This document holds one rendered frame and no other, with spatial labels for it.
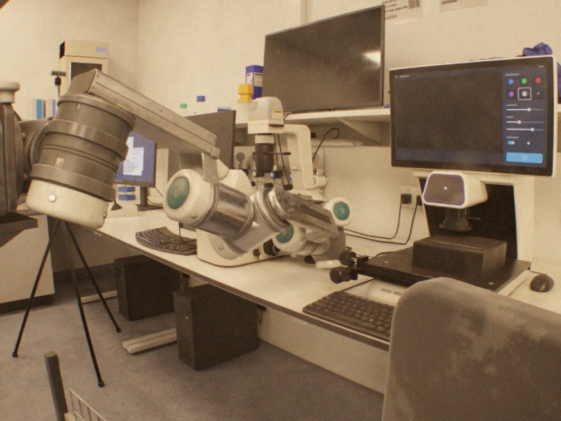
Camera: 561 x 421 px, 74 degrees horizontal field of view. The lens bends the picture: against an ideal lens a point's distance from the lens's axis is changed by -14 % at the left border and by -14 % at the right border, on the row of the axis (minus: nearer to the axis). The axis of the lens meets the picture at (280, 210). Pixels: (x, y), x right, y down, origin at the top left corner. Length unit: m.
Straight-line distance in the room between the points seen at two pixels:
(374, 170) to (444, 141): 0.78
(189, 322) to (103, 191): 1.62
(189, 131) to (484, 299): 0.51
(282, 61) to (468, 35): 0.87
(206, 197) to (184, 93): 2.60
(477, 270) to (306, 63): 1.32
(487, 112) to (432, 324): 0.67
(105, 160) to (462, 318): 0.49
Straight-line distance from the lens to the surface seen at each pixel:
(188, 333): 2.21
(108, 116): 0.61
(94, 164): 0.60
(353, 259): 1.04
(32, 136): 0.71
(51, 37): 3.96
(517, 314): 0.44
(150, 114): 0.67
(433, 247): 0.96
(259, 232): 0.84
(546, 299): 1.20
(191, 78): 3.24
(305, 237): 0.98
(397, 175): 1.79
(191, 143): 0.72
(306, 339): 2.31
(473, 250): 0.93
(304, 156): 1.59
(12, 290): 3.29
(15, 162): 0.69
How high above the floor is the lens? 1.11
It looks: 8 degrees down
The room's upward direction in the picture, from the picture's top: straight up
